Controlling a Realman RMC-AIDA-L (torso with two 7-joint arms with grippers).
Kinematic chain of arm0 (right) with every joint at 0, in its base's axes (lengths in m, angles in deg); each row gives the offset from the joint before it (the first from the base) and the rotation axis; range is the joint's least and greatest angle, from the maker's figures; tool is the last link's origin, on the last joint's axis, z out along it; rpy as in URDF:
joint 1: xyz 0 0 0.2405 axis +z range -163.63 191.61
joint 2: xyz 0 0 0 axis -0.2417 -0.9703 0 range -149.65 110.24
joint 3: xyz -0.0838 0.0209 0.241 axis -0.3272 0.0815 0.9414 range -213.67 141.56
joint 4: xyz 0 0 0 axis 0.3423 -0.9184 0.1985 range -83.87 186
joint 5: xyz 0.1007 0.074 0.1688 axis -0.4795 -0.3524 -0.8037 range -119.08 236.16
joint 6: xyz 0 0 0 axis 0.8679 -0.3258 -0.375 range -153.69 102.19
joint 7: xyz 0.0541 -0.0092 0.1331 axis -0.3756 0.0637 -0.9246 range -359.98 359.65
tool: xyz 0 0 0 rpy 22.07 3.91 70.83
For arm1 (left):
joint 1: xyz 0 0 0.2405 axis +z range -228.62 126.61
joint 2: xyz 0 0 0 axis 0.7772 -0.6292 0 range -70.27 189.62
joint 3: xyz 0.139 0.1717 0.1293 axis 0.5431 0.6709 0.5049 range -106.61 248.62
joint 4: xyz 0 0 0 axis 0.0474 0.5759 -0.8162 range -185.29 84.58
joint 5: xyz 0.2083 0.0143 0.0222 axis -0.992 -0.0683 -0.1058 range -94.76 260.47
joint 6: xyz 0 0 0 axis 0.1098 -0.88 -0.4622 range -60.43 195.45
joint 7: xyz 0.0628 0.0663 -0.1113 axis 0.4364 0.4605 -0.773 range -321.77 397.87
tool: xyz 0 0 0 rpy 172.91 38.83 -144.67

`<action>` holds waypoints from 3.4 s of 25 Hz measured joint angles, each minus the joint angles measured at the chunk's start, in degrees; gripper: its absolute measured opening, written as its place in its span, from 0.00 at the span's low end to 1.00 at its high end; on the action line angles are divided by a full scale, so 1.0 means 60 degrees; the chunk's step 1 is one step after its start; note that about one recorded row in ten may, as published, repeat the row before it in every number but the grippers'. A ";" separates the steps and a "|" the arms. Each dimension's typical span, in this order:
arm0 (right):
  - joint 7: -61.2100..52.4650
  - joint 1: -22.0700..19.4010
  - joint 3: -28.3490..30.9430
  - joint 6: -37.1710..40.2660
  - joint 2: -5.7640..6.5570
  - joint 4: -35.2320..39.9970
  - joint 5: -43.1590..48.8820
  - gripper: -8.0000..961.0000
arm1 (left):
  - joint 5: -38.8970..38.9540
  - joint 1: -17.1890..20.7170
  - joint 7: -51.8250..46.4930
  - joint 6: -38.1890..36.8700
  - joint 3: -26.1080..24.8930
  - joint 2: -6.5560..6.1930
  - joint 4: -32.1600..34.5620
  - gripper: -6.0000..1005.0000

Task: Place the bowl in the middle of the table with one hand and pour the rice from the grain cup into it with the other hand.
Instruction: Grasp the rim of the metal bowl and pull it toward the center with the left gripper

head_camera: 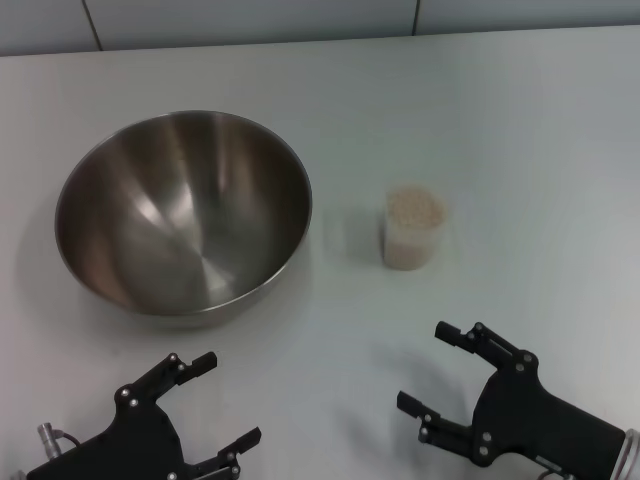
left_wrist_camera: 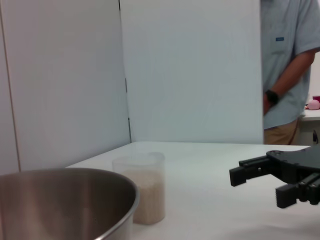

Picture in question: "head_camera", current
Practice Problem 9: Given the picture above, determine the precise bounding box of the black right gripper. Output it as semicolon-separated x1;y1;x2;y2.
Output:
396;320;627;480

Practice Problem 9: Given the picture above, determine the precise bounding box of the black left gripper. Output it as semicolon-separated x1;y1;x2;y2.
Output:
24;351;263;480

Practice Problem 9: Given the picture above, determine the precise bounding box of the clear plastic measuring cup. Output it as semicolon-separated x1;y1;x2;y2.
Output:
383;183;448;273

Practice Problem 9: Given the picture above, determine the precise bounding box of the stainless steel mixing bowl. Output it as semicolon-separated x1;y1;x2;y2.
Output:
53;109;314;330

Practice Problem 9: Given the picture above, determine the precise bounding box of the right arm plug with cable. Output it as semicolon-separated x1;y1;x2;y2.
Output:
533;455;574;480

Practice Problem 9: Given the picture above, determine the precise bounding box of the arm plug with cable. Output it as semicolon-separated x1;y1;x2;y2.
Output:
533;455;574;480
35;422;82;456

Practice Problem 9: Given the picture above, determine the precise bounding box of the left arm plug with cable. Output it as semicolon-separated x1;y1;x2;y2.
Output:
35;422;82;456

